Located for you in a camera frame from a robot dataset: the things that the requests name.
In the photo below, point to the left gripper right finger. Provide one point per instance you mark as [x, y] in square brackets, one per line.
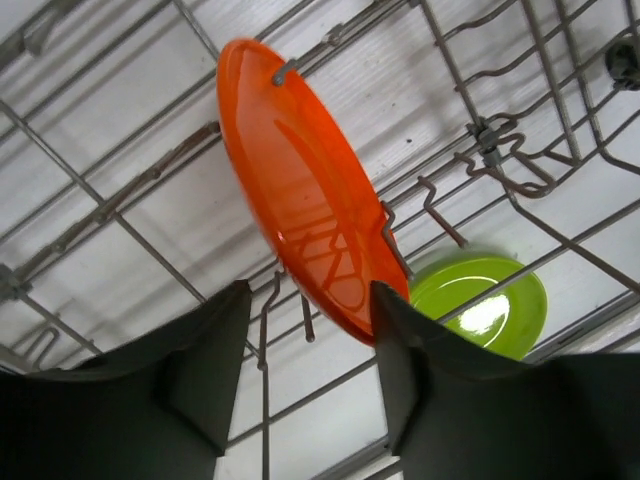
[457, 411]

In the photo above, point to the orange plate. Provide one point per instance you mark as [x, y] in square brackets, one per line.
[305, 186]

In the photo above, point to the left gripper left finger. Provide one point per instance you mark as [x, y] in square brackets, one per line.
[157, 407]

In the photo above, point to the green plate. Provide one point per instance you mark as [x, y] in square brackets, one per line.
[507, 322]

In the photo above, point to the grey wire dish rack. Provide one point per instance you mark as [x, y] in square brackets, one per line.
[487, 122]

